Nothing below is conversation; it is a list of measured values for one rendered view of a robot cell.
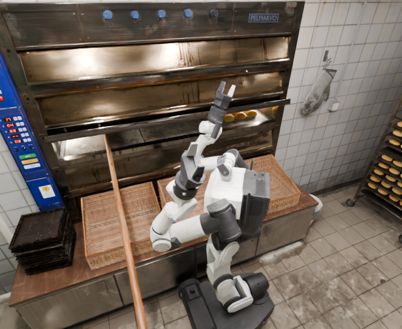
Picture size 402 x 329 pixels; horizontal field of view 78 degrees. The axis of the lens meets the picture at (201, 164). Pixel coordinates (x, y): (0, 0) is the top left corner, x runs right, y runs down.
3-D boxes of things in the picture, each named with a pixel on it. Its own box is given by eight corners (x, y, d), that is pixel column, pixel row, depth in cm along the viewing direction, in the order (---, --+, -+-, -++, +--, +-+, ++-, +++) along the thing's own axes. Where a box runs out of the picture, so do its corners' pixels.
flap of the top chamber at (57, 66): (30, 86, 141) (19, 48, 136) (286, 61, 197) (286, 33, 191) (28, 86, 137) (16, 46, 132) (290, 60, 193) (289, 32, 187)
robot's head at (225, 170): (236, 164, 117) (228, 152, 114) (234, 175, 110) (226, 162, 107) (225, 169, 119) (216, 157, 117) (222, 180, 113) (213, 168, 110)
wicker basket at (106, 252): (88, 222, 205) (79, 196, 189) (155, 204, 222) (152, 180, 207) (89, 271, 167) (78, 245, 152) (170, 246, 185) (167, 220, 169)
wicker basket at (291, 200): (218, 187, 242) (219, 164, 226) (267, 175, 258) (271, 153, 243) (242, 222, 204) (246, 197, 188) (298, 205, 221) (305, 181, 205)
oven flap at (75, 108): (46, 127, 156) (36, 95, 150) (280, 93, 211) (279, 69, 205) (44, 128, 152) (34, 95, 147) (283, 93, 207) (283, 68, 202)
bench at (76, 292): (49, 279, 224) (23, 237, 191) (273, 209, 299) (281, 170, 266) (42, 347, 181) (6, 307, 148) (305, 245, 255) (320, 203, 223)
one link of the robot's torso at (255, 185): (262, 207, 147) (271, 157, 127) (260, 256, 119) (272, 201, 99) (213, 200, 152) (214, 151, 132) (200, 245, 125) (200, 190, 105)
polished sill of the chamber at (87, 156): (61, 162, 178) (59, 157, 175) (271, 123, 233) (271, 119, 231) (60, 166, 173) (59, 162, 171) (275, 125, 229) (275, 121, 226)
